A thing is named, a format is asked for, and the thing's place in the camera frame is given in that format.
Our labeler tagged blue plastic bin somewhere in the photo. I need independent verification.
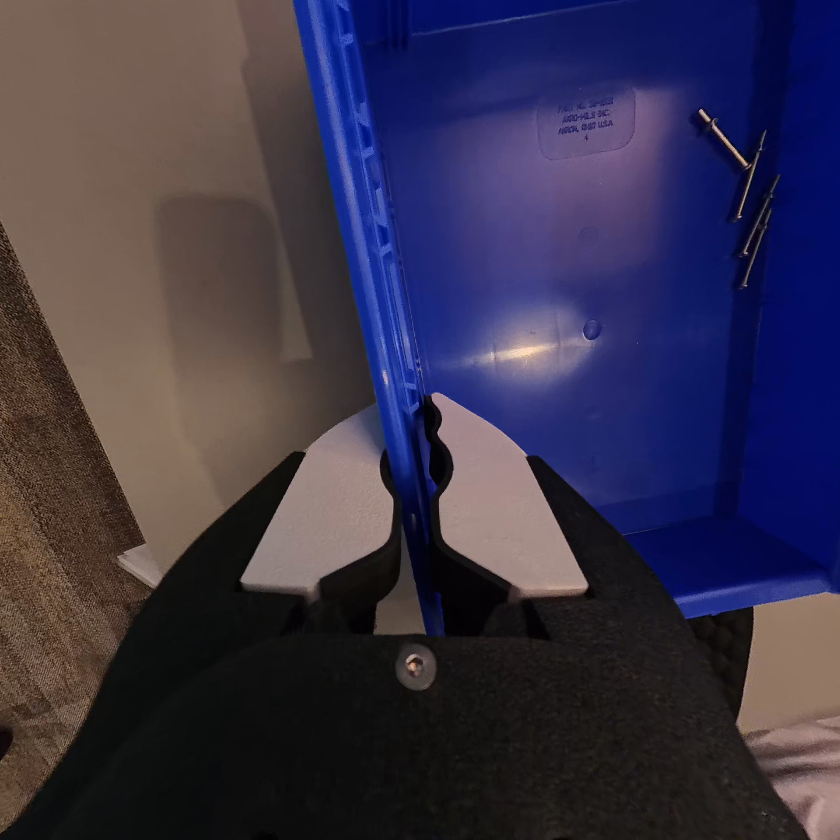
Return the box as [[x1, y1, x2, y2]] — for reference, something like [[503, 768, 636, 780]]
[[292, 0, 840, 636]]

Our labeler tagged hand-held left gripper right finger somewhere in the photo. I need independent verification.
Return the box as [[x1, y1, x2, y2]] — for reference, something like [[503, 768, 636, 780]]
[[425, 392, 588, 634]]

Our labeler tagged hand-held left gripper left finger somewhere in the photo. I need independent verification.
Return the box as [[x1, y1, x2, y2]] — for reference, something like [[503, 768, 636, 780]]
[[241, 400, 403, 634]]

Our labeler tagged white paper sheet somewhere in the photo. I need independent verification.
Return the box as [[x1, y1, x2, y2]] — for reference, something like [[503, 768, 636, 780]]
[[118, 543, 161, 588]]

